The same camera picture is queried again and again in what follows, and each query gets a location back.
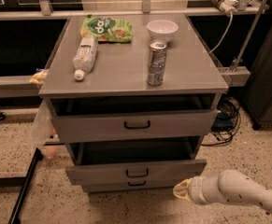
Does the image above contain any white bowl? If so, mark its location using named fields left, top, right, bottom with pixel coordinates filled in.
left=147, top=20, right=179, bottom=42

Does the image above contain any white power strip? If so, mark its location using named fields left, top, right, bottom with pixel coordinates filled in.
left=211, top=0, right=238, bottom=16

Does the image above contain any black cable bundle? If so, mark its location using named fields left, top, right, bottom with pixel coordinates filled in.
left=201, top=96, right=242, bottom=147

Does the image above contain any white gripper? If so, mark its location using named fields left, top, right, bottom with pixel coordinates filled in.
left=173, top=176, right=221, bottom=205

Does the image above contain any grey drawer cabinet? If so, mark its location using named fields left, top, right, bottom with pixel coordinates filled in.
left=38, top=13, right=230, bottom=194

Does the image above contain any grey drawer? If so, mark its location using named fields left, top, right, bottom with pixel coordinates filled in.
left=52, top=94, right=217, bottom=143
left=66, top=137, right=207, bottom=185
left=82, top=179, right=180, bottom=193

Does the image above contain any black floor bar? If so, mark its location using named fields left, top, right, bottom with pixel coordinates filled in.
left=8, top=148, right=43, bottom=224

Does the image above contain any silver drink can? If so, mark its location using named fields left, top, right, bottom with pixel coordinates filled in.
left=147, top=39, right=167, bottom=86

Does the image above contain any clear plastic water bottle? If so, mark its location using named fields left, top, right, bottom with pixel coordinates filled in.
left=73, top=35, right=98, bottom=80

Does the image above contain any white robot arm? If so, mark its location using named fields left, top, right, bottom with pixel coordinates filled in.
left=173, top=170, right=272, bottom=215

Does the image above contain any grey bottom drawer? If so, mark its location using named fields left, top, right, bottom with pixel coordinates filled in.
left=82, top=179, right=180, bottom=193

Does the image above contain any grey top drawer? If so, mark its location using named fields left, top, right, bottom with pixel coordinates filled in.
left=52, top=94, right=217, bottom=143

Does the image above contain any clear plastic bag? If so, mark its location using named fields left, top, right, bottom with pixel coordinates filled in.
left=28, top=100, right=59, bottom=159

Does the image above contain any green snack bag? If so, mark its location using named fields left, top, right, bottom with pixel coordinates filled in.
left=80, top=15, right=133, bottom=43

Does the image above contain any white power cable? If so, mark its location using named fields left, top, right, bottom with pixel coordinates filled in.
left=208, top=11, right=235, bottom=55

